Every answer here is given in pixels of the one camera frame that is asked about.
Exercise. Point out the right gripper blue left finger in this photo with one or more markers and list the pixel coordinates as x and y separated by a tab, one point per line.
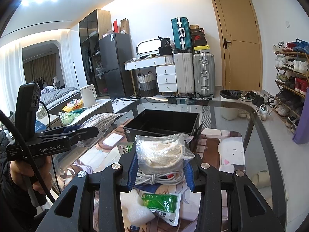
132	168

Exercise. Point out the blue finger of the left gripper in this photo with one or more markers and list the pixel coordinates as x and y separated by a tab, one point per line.
69	128
83	134

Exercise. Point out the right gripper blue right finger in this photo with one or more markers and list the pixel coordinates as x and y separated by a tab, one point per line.
189	176

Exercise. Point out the white foam block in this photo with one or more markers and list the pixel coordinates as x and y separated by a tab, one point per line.
135	214

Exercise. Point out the clear zip bag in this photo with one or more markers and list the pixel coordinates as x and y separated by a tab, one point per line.
102	122

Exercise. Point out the green medicine packet small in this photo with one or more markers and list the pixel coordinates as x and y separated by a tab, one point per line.
164	206

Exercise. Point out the green medicine packet large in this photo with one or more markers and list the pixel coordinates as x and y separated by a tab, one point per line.
124	147

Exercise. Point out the person left hand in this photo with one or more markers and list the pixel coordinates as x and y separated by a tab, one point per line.
20	169

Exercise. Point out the grey side table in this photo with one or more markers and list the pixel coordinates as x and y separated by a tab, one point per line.
102	106

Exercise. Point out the anime printed desk mat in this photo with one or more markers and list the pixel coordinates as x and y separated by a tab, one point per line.
105	152

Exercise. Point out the white electric kettle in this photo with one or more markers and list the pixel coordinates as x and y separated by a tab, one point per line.
88	94

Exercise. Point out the black cardboard box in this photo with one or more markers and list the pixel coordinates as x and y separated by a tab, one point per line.
163	123

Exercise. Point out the white trash bin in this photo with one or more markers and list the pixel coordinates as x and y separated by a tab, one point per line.
229	98

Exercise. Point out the woven laundry basket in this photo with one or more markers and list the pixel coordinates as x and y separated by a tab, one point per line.
148	84

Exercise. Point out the black refrigerator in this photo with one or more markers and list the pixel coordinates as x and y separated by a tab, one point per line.
115	50

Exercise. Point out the white drawer desk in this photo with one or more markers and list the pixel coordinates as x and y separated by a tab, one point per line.
164	69

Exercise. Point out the silver suitcase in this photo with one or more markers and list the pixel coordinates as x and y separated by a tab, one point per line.
204	74

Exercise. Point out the white suitcase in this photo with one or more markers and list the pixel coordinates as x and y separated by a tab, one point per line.
184	72

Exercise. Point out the dark glass cabinet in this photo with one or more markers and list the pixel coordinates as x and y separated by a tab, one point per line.
91	30

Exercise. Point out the oval desk mirror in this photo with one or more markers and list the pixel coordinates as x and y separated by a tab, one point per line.
149	47

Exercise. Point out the purple bag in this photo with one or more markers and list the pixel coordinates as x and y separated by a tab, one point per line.
301	135

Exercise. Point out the black handbag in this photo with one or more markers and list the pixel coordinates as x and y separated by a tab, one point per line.
165	48

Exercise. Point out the stacked shoe boxes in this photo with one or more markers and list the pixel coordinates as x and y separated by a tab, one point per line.
198	38

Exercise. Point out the teal suitcase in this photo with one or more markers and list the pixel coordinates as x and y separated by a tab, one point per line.
182	35

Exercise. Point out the wooden door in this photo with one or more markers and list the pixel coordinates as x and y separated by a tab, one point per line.
240	43

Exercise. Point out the wooden shoe rack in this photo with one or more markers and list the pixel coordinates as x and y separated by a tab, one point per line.
291	63

